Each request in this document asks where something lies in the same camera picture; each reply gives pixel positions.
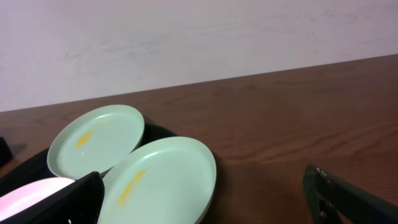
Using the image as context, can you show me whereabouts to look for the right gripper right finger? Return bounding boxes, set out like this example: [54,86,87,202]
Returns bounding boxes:
[302,164,397,224]

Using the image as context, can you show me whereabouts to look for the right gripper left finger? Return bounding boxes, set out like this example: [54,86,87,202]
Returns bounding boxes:
[1,172,104,224]

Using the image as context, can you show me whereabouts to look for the pale pink plate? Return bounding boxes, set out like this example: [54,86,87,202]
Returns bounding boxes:
[1,177,75,221]

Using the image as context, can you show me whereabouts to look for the mint plate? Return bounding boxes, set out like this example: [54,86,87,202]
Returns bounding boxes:
[47,105,145,180]
[98,136,217,224]

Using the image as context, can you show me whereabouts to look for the black round serving tray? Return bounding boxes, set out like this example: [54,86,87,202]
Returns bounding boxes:
[1,124,177,196]

